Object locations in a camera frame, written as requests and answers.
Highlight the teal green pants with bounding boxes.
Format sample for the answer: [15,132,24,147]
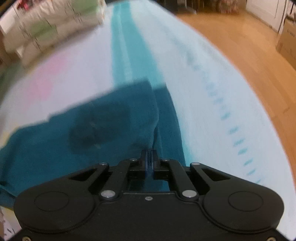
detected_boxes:
[1,81,186,208]

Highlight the floral bed sheet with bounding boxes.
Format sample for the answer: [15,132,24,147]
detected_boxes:
[1,1,295,240]

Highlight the brown cardboard box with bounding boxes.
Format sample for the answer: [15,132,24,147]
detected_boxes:
[276,18,296,69]

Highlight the lower leaf print pillow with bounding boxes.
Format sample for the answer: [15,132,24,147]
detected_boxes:
[3,1,106,66]

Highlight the white door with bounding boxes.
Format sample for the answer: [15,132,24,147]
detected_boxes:
[246,0,287,32]

